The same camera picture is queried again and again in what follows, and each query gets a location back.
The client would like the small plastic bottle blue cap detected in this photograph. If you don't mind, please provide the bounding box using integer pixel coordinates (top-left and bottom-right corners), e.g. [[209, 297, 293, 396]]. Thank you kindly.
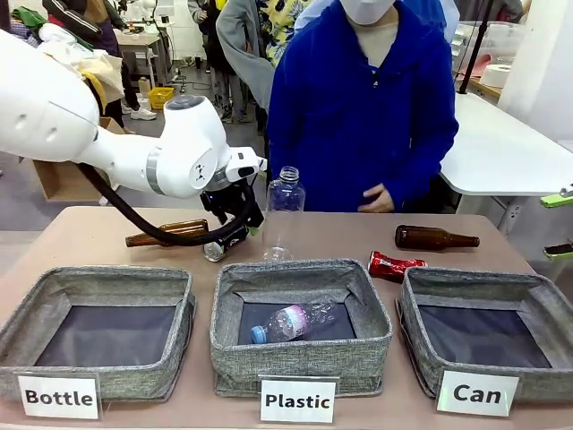
[[250, 302, 338, 345]]

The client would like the brown glass bottle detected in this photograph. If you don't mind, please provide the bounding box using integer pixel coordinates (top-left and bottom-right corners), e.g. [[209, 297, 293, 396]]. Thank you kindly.
[[124, 218, 210, 248], [394, 224, 481, 252]]

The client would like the open cardboard box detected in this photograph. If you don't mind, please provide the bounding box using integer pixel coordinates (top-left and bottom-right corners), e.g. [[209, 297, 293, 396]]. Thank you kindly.
[[33, 116, 131, 202]]

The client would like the white paper roll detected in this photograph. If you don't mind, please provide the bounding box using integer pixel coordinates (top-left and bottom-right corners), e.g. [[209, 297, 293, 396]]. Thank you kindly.
[[480, 64, 514, 90]]

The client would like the person's left hand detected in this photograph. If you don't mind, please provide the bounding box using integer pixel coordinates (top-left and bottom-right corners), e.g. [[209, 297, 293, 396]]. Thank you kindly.
[[357, 183, 398, 213]]

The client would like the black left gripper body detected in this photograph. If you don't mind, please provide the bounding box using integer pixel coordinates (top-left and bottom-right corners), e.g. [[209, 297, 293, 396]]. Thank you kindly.
[[200, 181, 252, 216]]

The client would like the grey workbench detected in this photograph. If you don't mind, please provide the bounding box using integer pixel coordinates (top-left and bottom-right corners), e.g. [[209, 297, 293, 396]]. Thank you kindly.
[[114, 33, 174, 89]]

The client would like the white sign reading Can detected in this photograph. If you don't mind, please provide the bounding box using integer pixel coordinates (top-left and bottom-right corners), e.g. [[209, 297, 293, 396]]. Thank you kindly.
[[436, 369, 521, 417]]

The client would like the black printed drink can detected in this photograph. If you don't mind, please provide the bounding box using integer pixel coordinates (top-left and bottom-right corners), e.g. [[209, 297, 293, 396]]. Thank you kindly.
[[203, 226, 250, 263]]

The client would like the grey fabric basket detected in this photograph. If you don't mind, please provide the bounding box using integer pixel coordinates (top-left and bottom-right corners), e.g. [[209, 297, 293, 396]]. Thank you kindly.
[[209, 258, 394, 398], [396, 267, 573, 403], [0, 266, 197, 402]]

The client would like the person in black jacket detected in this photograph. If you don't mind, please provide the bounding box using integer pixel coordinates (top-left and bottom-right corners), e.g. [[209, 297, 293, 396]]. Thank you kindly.
[[42, 0, 158, 122]]

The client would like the white sign reading Plastic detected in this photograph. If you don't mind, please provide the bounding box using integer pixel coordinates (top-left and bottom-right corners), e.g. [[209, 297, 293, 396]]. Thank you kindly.
[[258, 374, 339, 425]]

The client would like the large clear plastic bottle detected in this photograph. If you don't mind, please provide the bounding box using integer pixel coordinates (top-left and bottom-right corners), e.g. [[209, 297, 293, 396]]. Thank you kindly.
[[261, 166, 308, 263]]

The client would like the black corrugated cable hose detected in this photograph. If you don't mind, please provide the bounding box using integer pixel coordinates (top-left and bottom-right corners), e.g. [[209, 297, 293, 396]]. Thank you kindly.
[[78, 163, 250, 247]]

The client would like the pile of clothes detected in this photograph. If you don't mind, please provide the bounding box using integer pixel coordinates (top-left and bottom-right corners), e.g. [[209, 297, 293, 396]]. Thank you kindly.
[[11, 6, 126, 107]]

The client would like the person in grey hoodie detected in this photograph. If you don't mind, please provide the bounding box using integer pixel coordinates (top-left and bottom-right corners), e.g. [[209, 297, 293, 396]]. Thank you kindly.
[[215, 0, 277, 125]]

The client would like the white face mask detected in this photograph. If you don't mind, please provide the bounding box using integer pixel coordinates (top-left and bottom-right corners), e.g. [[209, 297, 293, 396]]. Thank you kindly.
[[339, 0, 398, 26]]

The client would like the person in blue hoodie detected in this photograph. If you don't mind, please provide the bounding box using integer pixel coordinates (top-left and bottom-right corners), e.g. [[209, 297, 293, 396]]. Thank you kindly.
[[267, 0, 460, 214]]

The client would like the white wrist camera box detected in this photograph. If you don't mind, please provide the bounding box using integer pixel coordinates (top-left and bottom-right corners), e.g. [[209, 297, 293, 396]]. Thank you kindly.
[[225, 150, 269, 183]]

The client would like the large white table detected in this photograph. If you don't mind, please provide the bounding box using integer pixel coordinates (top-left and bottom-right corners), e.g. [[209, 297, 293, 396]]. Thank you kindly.
[[438, 91, 573, 234]]

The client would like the person in floral shirt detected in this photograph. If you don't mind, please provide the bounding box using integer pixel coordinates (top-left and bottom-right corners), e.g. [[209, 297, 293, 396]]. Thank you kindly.
[[259, 0, 310, 68]]

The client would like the clear plastic storage bin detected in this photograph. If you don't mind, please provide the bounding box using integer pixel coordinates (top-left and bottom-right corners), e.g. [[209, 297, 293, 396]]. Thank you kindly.
[[451, 20, 525, 68]]

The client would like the yellow plastic crate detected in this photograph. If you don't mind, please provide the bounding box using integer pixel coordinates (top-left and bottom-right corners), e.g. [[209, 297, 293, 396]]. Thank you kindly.
[[148, 87, 175, 111]]

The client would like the white sign reading Bottle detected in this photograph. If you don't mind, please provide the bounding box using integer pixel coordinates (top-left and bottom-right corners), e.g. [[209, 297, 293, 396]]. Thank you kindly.
[[16, 371, 102, 421]]

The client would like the crushed red drink can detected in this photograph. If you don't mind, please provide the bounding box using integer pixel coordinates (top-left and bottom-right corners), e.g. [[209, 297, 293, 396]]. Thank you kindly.
[[367, 250, 429, 284]]

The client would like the black stand pole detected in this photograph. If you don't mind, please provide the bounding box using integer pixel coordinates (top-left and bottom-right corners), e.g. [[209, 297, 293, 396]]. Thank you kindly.
[[457, 0, 496, 95]]

